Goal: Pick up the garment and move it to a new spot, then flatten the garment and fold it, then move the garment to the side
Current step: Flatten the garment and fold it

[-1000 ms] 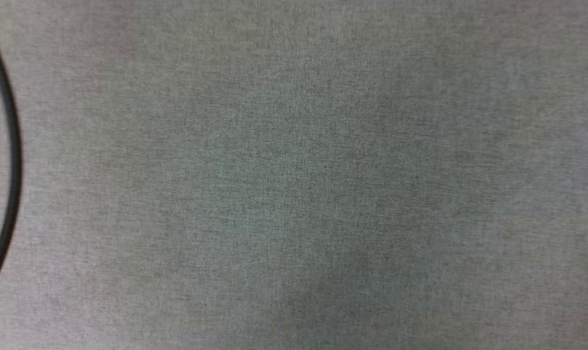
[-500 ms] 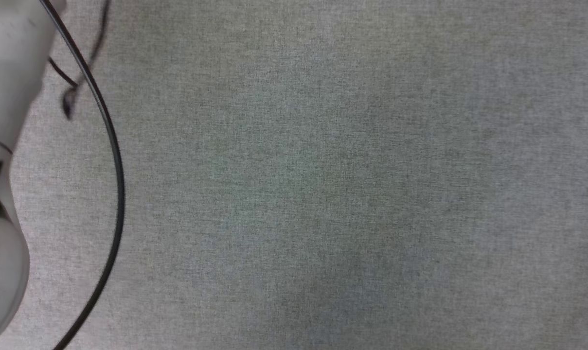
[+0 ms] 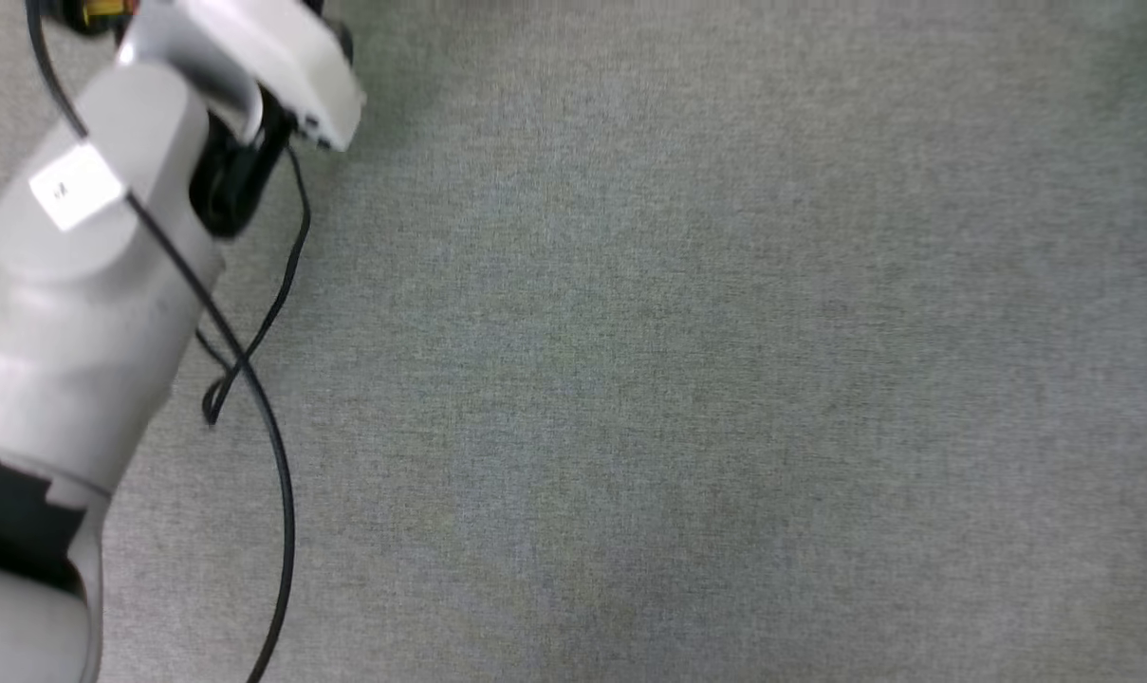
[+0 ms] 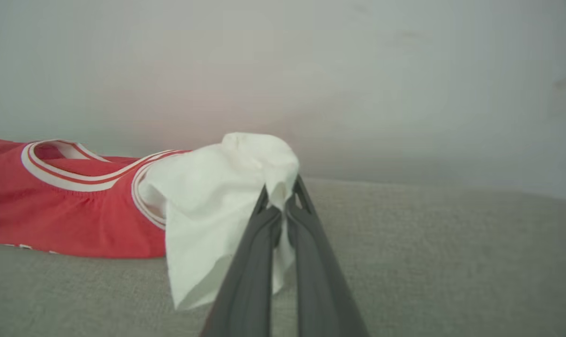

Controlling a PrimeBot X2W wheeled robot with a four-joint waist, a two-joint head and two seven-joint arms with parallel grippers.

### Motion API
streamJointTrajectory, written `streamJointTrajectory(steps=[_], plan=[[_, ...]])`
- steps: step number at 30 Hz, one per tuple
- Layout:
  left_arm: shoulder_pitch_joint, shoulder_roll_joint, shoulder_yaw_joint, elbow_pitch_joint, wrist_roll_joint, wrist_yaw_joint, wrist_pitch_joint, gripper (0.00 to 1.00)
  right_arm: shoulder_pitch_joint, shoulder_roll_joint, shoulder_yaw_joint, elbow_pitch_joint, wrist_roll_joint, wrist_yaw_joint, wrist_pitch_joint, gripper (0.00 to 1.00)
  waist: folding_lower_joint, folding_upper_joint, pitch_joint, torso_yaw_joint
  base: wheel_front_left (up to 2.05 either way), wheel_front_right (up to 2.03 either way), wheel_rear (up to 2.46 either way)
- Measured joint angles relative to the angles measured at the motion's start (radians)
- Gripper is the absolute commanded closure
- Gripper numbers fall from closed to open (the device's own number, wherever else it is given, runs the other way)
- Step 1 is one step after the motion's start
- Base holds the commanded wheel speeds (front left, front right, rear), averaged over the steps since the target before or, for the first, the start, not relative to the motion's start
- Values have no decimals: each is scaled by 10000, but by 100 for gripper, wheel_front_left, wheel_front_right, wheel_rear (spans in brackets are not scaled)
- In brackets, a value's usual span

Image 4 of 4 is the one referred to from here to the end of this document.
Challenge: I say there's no red and white jersey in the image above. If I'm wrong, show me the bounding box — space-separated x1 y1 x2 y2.
0 132 301 311

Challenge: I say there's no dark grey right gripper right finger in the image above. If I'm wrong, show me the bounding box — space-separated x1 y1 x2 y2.
285 175 370 337

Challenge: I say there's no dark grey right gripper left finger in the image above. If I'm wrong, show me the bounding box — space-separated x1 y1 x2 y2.
200 184 283 337

